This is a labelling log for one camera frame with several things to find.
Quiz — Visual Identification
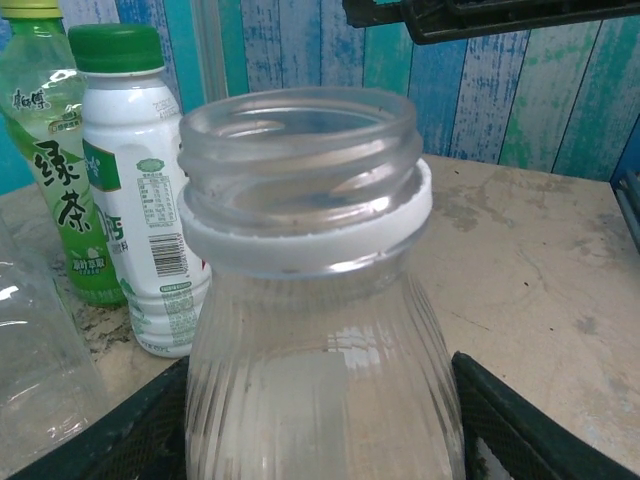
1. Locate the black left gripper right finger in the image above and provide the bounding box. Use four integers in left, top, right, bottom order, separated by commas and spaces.
451, 351, 640, 480

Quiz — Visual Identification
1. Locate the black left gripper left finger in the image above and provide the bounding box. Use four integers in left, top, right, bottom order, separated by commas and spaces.
9, 355, 190, 480

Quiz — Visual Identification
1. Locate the small clear water bottle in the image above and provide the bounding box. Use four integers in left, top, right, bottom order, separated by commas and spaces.
0, 214, 110, 476

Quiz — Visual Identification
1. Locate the clear ribbed wide-mouth bottle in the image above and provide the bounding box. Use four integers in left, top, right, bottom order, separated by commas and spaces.
177, 85, 469, 480

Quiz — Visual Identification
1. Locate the dark green bottle cap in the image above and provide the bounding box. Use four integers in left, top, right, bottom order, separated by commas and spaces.
67, 23, 166, 76

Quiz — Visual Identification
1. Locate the white milk drink bottle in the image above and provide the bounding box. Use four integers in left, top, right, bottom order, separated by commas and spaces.
67, 23, 214, 359

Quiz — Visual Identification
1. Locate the green tea plastic bottle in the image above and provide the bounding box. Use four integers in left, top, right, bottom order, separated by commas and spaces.
0, 0, 132, 309

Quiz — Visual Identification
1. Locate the yellow-green bottle cap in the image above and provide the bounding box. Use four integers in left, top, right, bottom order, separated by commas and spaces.
0, 0, 64, 21

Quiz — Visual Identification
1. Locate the aluminium corner post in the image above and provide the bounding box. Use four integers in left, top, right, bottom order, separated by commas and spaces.
192, 0, 230, 104

